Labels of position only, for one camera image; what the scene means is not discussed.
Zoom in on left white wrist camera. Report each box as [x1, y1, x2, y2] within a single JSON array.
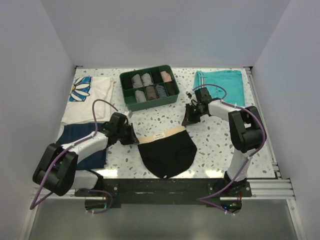
[[126, 110, 133, 118]]

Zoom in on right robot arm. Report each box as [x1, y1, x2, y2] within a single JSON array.
[[182, 87, 267, 197]]

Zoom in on brown rolled sock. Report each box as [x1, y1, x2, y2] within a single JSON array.
[[145, 85, 158, 101]]

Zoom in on green divided organizer tray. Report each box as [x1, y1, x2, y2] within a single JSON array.
[[119, 65, 180, 112]]

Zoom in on light grey rolled sock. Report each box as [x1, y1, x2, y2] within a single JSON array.
[[141, 73, 153, 86]]

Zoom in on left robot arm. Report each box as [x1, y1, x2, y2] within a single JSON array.
[[32, 111, 139, 196]]

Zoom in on black rolled sock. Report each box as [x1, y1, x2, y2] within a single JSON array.
[[165, 81, 177, 96]]

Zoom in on pink rolled underwear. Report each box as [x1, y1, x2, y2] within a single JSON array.
[[160, 71, 172, 83]]

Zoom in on navy blue garment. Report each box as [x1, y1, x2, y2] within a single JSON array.
[[55, 121, 108, 170]]

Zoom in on beige grey rolled sock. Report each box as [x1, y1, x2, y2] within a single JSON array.
[[134, 90, 147, 103]]

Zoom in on white daisy print shirt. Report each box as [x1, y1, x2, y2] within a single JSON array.
[[61, 76, 114, 125]]

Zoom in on striped rolled sock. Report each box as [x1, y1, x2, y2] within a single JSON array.
[[155, 84, 168, 99]]

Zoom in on black underwear beige waistband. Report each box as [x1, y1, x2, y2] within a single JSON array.
[[138, 126, 197, 179]]

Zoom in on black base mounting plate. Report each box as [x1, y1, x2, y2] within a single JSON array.
[[75, 178, 252, 210]]

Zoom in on teal folded shorts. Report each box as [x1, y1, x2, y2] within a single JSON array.
[[193, 70, 245, 107]]

